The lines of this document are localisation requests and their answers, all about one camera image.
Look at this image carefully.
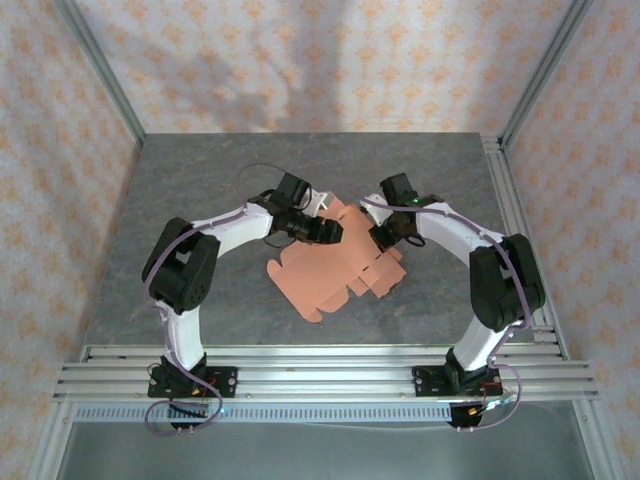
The orange paper box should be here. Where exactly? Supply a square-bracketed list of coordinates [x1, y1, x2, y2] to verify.
[266, 195, 408, 325]

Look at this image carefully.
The aluminium mounting rail frame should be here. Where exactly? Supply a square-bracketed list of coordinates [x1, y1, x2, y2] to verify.
[52, 327, 601, 404]

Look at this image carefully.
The aluminium side rail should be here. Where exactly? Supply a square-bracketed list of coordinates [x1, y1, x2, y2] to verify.
[480, 134, 571, 359]

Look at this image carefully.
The grey slotted cable duct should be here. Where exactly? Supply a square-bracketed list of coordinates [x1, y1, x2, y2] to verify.
[69, 403, 454, 424]

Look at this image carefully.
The black control board with wires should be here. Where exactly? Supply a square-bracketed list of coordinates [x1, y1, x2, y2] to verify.
[448, 397, 516, 431]
[167, 402, 225, 431]

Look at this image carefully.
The aluminium frame post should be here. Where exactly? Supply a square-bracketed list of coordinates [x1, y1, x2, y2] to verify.
[569, 399, 617, 480]
[497, 0, 601, 151]
[54, 0, 148, 149]
[25, 399, 76, 480]

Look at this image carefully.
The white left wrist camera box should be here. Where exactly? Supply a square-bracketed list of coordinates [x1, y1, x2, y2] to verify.
[305, 188, 332, 220]

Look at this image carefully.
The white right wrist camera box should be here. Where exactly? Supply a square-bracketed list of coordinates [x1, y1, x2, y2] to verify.
[359, 195, 392, 227]

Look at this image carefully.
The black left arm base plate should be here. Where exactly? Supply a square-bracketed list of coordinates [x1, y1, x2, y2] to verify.
[147, 366, 239, 400]

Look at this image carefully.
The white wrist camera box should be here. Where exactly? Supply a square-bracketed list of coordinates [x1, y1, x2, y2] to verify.
[305, 188, 332, 220]
[359, 195, 392, 227]

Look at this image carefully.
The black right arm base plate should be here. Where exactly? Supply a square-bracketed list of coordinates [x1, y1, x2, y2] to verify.
[410, 364, 504, 400]

